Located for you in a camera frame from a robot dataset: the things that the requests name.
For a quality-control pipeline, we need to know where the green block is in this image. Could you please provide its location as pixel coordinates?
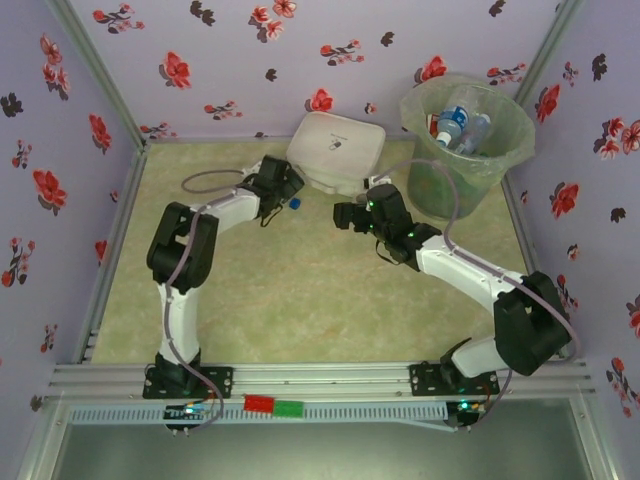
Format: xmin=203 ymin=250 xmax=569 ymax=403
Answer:
xmin=272 ymin=399 xmax=306 ymax=419

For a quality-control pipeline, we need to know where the circuit board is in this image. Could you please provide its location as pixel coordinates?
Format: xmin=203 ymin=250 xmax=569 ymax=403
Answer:
xmin=455 ymin=398 xmax=490 ymax=417
xmin=163 ymin=402 xmax=214 ymax=421

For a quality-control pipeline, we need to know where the bin with green liner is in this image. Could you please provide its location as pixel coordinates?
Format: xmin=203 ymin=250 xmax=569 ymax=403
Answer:
xmin=398 ymin=72 xmax=539 ymax=222

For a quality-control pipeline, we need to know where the blue label plastic bottle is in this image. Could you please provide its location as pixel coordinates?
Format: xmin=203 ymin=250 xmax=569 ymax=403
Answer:
xmin=432 ymin=102 xmax=472 ymax=150

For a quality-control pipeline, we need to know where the white slotted cable duct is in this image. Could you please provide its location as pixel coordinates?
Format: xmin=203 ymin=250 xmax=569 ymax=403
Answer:
xmin=67 ymin=403 xmax=449 ymax=426

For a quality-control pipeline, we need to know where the clear bottle white cap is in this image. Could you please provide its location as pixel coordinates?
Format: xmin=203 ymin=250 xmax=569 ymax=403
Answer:
xmin=453 ymin=113 xmax=494 ymax=156

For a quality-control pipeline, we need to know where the left circuit board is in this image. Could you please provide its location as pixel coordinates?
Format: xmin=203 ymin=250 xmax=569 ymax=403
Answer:
xmin=163 ymin=402 xmax=214 ymax=421

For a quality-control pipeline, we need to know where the right circuit board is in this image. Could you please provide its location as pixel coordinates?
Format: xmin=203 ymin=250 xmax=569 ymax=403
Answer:
xmin=455 ymin=398 xmax=490 ymax=417

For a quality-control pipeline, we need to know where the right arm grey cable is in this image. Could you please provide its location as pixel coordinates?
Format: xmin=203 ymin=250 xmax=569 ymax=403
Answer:
xmin=377 ymin=158 xmax=584 ymax=401

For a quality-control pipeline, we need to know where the white zippered fabric case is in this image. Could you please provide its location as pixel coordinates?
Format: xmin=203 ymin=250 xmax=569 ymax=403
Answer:
xmin=284 ymin=110 xmax=387 ymax=197

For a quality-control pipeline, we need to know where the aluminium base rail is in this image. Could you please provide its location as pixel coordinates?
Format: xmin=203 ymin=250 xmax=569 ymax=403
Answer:
xmin=52 ymin=362 xmax=594 ymax=400

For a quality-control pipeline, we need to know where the red block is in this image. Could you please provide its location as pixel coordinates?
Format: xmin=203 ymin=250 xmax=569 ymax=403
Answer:
xmin=243 ymin=394 xmax=276 ymax=414

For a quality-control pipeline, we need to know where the aluminium corner post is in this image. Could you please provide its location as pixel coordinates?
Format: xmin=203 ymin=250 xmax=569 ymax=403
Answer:
xmin=513 ymin=0 xmax=586 ymax=105
xmin=44 ymin=0 xmax=150 ymax=149

